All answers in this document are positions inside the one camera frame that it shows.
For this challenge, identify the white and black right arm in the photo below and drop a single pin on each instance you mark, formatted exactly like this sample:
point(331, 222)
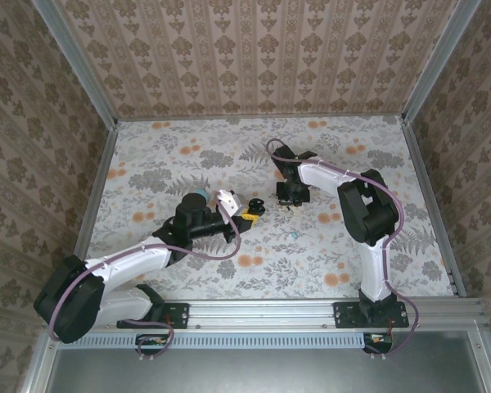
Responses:
point(376, 266)

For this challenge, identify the black controller box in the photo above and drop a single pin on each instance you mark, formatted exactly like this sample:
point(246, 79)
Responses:
point(378, 346)
point(147, 346)

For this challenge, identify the aluminium frame side rail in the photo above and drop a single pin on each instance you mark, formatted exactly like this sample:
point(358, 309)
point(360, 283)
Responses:
point(105, 155)
point(431, 204)

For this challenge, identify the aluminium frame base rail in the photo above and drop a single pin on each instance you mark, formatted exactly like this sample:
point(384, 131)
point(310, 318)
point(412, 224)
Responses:
point(270, 118)

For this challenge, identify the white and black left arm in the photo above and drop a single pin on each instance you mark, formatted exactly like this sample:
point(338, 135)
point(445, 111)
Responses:
point(127, 258)

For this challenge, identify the grey metal sheet panel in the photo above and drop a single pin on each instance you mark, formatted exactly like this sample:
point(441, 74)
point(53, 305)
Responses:
point(270, 372)

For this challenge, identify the aluminium frame corner post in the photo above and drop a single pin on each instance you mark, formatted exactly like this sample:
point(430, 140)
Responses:
point(435, 61)
point(79, 65)

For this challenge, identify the aluminium front mounting rail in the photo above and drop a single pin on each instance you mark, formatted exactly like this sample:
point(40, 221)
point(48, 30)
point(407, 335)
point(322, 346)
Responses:
point(262, 315)

